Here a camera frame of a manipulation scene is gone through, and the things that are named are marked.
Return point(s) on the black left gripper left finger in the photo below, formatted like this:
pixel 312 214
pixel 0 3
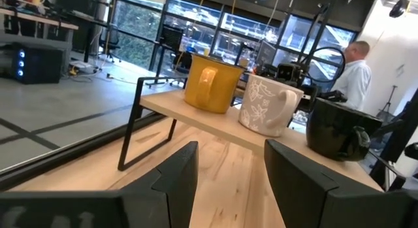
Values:
pixel 176 195

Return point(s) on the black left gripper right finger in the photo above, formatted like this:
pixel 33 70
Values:
pixel 300 195

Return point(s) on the grey floral mug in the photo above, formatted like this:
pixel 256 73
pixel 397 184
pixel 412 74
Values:
pixel 258 107

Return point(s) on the black mug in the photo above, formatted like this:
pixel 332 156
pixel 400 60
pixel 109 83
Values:
pixel 330 130

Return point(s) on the dark background monitor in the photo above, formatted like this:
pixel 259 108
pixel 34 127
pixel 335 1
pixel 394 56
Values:
pixel 266 53

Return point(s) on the person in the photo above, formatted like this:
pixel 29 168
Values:
pixel 354 84

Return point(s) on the black office chair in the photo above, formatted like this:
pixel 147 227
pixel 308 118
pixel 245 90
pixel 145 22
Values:
pixel 111 37
pixel 171 38

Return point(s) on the black computer tower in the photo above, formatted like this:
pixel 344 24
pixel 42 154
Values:
pixel 42 68

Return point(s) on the wooden background desk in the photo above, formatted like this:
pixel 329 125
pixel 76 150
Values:
pixel 39 20

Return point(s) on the small yellow background mug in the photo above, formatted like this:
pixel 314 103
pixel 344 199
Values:
pixel 37 0

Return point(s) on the black aluminium table frame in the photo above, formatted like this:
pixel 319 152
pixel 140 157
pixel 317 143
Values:
pixel 65 153

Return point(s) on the black ceiling camera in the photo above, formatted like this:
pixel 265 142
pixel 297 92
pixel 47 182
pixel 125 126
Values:
pixel 399 7

